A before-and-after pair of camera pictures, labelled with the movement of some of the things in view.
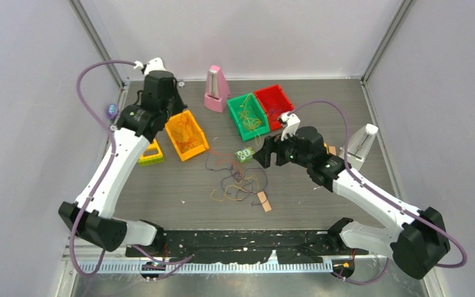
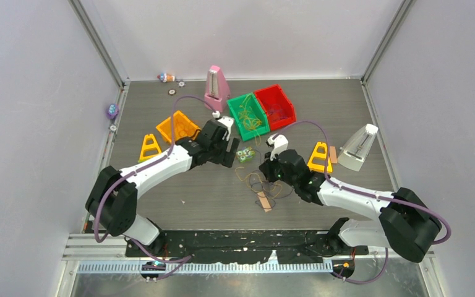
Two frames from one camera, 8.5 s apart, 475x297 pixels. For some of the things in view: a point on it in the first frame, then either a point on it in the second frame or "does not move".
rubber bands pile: (251, 120) does not move
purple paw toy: (112, 111) does not move
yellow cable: (225, 192) -> (261, 181)
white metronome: (358, 146) does not move
